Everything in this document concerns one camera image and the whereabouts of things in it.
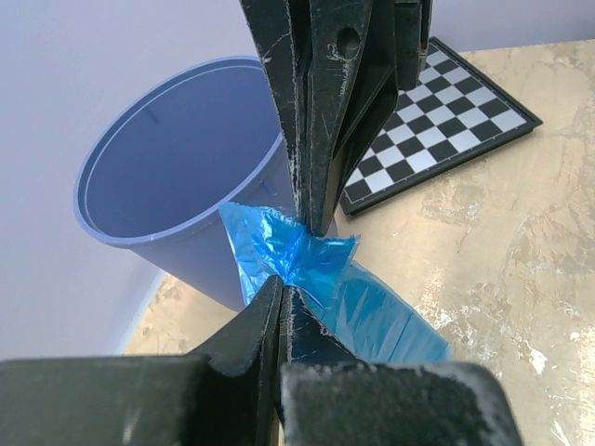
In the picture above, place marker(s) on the single blue trash bag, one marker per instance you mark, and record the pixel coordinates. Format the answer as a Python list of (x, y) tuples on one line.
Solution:
[(363, 312)]

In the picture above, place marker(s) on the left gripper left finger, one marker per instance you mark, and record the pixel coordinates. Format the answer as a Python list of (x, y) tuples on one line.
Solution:
[(220, 393)]

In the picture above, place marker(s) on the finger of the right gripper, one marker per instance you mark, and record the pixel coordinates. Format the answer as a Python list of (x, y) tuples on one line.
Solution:
[(363, 54), (281, 31)]

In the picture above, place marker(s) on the blue plastic trash bin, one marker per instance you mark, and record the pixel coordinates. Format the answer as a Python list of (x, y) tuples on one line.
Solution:
[(155, 180)]

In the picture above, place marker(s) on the black white chessboard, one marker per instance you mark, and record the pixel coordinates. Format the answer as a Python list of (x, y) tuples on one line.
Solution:
[(454, 115)]

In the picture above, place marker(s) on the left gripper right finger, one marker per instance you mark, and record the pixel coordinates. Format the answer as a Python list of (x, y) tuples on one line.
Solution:
[(330, 397)]

